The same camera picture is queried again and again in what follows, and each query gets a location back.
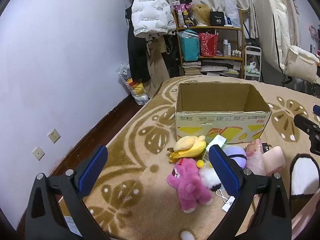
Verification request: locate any white puffer jacket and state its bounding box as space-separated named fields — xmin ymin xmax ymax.
xmin=131 ymin=0 xmax=176 ymax=39

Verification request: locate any red patterned bag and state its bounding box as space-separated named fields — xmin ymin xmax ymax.
xmin=199 ymin=32 xmax=219 ymax=57

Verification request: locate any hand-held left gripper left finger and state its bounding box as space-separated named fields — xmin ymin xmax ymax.
xmin=25 ymin=144 xmax=108 ymax=240

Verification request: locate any white plastic bag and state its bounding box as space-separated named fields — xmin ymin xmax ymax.
xmin=224 ymin=0 xmax=242 ymax=28

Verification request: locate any cardboard box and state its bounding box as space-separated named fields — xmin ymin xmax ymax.
xmin=174 ymin=82 xmax=272 ymax=144

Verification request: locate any pink plastic-wrapped toy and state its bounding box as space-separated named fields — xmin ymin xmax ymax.
xmin=244 ymin=139 xmax=268 ymax=177

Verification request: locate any dark hanging clothing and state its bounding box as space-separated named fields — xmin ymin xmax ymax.
xmin=162 ymin=34 xmax=182 ymax=78

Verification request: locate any stack of books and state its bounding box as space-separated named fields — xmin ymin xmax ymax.
xmin=182 ymin=61 xmax=202 ymax=75

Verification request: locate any black white fluffy slipper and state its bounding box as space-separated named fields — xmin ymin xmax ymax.
xmin=289 ymin=153 xmax=320 ymax=203

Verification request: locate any white wall plate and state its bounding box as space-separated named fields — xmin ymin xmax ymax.
xmin=32 ymin=147 xmax=45 ymax=161

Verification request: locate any white wall socket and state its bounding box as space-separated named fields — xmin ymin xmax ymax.
xmin=47 ymin=129 xmax=61 ymax=143

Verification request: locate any purple round plush toy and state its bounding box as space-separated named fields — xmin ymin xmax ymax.
xmin=223 ymin=145 xmax=248 ymax=169

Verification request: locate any black purple printed package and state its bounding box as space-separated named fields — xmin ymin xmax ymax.
xmin=172 ymin=0 xmax=194 ymax=28

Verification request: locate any teal bag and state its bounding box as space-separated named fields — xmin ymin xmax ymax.
xmin=179 ymin=30 xmax=201 ymax=62

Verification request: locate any beige hanging coat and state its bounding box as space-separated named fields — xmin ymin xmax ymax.
xmin=145 ymin=36 xmax=170 ymax=99

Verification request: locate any black box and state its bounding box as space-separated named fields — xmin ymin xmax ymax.
xmin=209 ymin=11 xmax=227 ymax=27

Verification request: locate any white trolley cart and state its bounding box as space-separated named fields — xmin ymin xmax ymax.
xmin=244 ymin=45 xmax=262 ymax=82

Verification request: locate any pink bear plush toy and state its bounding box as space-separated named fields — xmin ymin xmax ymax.
xmin=166 ymin=158 xmax=214 ymax=214

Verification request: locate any clear plastic bag of toys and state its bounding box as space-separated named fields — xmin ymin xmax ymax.
xmin=118 ymin=64 xmax=150 ymax=105

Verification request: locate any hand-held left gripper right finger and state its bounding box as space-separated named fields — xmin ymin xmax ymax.
xmin=207 ymin=144 xmax=293 ymax=240

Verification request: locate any wooden shelf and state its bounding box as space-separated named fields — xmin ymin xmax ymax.
xmin=175 ymin=7 xmax=245 ymax=79

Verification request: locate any pale green plastic bag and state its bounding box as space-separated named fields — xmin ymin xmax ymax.
xmin=245 ymin=61 xmax=260 ymax=74

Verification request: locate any green tissue packet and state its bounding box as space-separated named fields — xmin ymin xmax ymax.
xmin=202 ymin=134 xmax=227 ymax=165

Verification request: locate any yellow plush toy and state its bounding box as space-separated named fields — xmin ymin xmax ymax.
xmin=167 ymin=135 xmax=207 ymax=164

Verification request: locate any cream cushion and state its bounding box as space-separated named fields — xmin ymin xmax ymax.
xmin=285 ymin=45 xmax=320 ymax=83

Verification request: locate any white black plush toy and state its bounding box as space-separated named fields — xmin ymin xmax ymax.
xmin=199 ymin=166 xmax=223 ymax=193

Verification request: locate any pink flower decoration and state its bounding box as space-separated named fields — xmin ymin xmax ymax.
xmin=309 ymin=25 xmax=320 ymax=40

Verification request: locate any pile of books and papers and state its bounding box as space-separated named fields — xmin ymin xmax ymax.
xmin=200 ymin=60 xmax=240 ymax=77

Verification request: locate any black hanging coat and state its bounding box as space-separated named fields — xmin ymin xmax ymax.
xmin=126 ymin=5 xmax=152 ymax=83

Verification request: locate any white tag with bead chain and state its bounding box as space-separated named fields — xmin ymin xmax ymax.
xmin=215 ymin=189 xmax=237 ymax=212

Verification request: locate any blonde wig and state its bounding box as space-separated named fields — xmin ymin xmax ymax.
xmin=191 ymin=4 xmax=212 ymax=27

